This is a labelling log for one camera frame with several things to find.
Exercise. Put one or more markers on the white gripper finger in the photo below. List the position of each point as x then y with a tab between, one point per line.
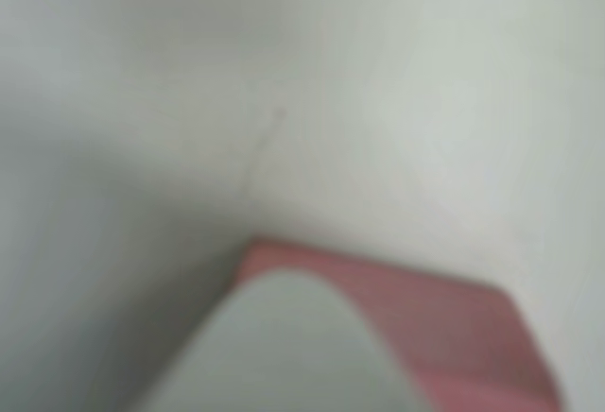
288	346

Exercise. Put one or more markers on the pink cube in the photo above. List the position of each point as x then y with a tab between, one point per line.
449	336

